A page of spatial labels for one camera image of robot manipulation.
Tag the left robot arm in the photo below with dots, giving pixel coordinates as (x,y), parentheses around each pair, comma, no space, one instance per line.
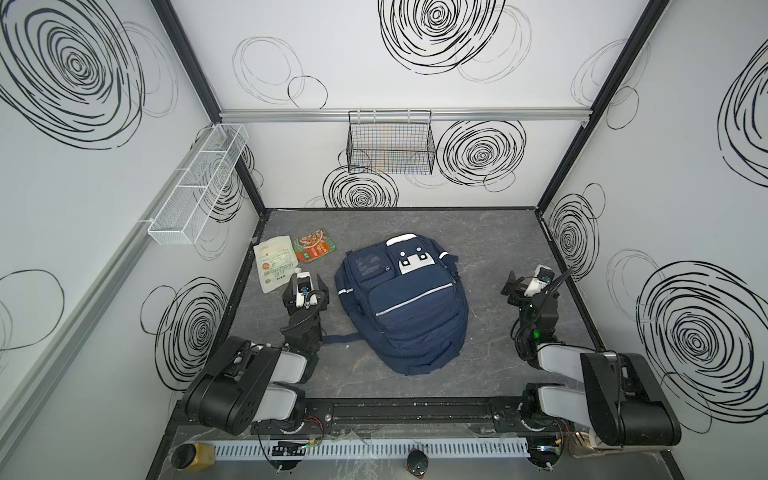
(246,384)

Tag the white slotted cable duct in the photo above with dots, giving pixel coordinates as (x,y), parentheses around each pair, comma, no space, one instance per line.
(363,449)

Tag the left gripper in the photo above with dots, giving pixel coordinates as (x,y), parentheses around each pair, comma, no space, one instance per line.
(305,308)

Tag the black round knob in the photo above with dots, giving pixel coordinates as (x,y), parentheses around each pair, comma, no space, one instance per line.
(417,463)

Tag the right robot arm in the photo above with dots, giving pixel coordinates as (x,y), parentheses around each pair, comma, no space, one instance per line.
(618,399)

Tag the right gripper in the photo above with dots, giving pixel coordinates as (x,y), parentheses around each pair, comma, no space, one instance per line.
(534,299)

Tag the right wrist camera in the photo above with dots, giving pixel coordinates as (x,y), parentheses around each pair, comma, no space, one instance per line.
(542,277)

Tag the yellow black cylinder object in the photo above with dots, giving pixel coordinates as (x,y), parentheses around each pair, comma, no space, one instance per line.
(193,457)

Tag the orange green snack packet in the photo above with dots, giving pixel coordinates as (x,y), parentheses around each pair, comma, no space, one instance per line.
(313,246)

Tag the white wire wall shelf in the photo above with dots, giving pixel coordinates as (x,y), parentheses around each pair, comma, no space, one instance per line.
(190,204)

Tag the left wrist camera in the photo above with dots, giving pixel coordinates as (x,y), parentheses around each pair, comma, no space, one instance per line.
(302,287)

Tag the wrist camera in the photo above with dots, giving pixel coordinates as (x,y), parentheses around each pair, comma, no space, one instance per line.
(302,287)
(542,277)

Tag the black wire wall basket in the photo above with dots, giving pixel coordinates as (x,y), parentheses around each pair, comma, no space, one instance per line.
(391,141)

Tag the navy blue student backpack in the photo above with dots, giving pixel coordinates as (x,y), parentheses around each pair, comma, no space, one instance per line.
(405,298)

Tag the white cream food pouch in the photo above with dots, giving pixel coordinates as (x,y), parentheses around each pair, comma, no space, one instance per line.
(275,261)

